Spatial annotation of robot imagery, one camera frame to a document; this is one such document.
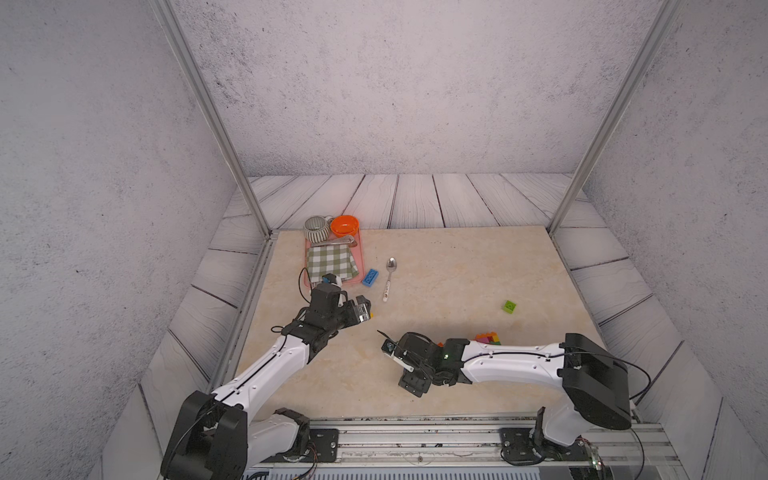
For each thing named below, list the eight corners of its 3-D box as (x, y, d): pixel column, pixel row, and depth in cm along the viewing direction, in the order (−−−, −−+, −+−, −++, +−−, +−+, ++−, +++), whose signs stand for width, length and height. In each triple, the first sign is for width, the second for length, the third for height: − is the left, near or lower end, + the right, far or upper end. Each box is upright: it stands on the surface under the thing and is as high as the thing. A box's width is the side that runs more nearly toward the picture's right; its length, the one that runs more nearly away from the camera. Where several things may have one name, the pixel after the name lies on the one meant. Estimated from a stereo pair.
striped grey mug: (305, 247, 119) (301, 233, 113) (310, 229, 126) (306, 215, 120) (329, 247, 119) (326, 233, 113) (332, 228, 126) (329, 215, 120)
